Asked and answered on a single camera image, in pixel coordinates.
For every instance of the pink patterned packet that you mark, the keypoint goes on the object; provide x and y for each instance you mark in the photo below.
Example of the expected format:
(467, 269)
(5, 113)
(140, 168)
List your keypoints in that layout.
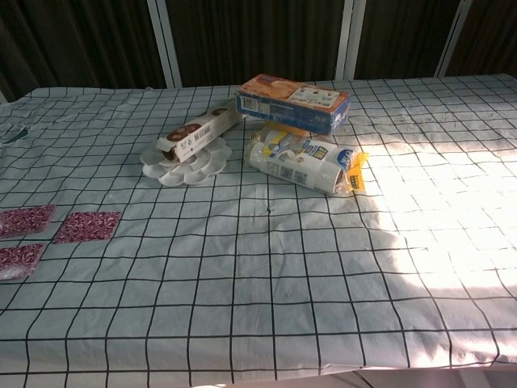
(87, 226)
(18, 260)
(26, 220)

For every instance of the bagged paper cup pack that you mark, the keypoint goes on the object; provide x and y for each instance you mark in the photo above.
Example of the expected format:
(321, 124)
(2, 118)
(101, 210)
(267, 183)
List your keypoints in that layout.
(299, 161)

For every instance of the white flower-shaped plastic plate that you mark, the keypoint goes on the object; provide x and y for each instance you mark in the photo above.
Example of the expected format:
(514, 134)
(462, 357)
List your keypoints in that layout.
(202, 163)

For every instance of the white black-grid tablecloth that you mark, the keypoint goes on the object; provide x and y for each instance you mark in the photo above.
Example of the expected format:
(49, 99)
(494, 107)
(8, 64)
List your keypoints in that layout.
(258, 262)

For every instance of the long white cookie box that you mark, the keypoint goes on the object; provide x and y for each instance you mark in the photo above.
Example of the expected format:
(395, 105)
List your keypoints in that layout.
(202, 133)

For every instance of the orange and blue cardboard box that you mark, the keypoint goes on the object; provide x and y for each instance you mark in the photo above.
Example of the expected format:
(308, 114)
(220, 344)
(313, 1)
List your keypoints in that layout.
(291, 103)

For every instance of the dark pleated curtain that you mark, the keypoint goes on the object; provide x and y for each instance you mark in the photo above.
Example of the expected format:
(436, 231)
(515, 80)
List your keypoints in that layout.
(258, 36)

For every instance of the white frame post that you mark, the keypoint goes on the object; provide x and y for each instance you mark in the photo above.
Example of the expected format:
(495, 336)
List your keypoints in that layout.
(454, 32)
(348, 40)
(165, 40)

